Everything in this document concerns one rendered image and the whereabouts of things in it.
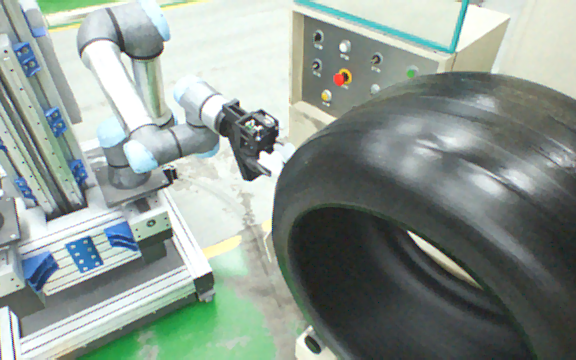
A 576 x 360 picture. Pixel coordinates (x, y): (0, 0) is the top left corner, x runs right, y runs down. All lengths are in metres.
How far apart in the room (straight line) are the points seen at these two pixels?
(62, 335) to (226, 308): 0.67
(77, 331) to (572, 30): 1.77
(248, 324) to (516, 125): 1.62
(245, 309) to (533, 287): 1.65
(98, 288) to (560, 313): 1.76
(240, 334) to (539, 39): 1.61
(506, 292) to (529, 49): 0.41
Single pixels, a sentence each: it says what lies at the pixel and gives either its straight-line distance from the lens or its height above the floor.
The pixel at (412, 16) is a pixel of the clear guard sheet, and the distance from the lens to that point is 1.17.
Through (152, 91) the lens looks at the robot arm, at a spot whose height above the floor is 1.08.
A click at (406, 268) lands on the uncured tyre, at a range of 0.99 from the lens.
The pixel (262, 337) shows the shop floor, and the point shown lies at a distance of 1.93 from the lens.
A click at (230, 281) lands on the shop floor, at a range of 2.09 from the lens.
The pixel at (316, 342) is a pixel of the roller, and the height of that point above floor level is 0.92.
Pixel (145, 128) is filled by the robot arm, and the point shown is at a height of 1.20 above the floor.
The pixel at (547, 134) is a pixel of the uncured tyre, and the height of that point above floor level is 1.46.
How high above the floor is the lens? 1.73
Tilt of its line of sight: 43 degrees down
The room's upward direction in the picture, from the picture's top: straight up
